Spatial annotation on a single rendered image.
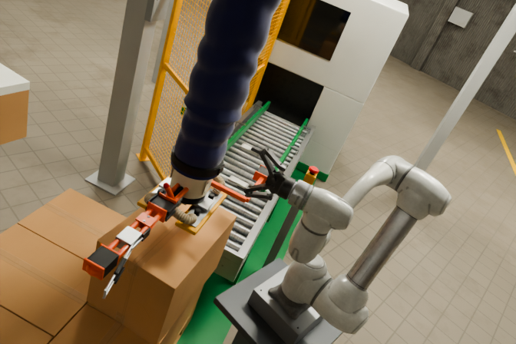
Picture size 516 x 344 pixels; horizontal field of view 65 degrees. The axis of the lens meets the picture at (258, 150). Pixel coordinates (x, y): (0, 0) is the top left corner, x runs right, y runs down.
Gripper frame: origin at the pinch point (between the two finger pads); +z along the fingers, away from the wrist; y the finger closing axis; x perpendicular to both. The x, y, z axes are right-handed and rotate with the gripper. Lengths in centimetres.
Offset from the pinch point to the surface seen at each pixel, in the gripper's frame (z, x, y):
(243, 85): 13.1, 21.8, -17.8
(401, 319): -135, 155, 157
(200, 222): 10.4, 16.3, 45.5
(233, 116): 13.2, 21.7, -4.5
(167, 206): 20.9, 1.3, 33.2
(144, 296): 17, -5, 78
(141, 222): 23.4, -11.9, 33.6
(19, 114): 154, 60, 77
